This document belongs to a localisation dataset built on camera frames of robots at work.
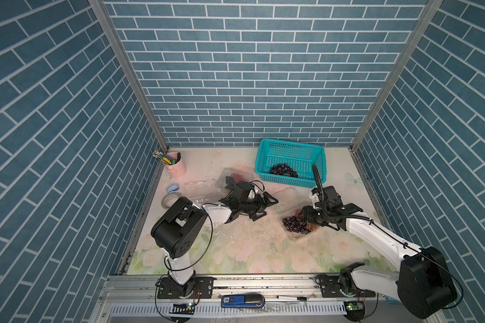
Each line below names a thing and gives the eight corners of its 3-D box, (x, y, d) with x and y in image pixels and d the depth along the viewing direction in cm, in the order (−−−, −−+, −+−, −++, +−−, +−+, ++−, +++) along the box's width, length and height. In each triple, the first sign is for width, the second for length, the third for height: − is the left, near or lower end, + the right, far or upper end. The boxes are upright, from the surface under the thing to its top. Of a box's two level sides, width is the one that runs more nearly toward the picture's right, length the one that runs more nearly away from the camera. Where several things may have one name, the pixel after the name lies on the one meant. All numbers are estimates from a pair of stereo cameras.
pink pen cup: (168, 176, 109) (160, 161, 100) (177, 165, 114) (171, 150, 105) (180, 181, 107) (174, 166, 98) (189, 169, 112) (184, 154, 103)
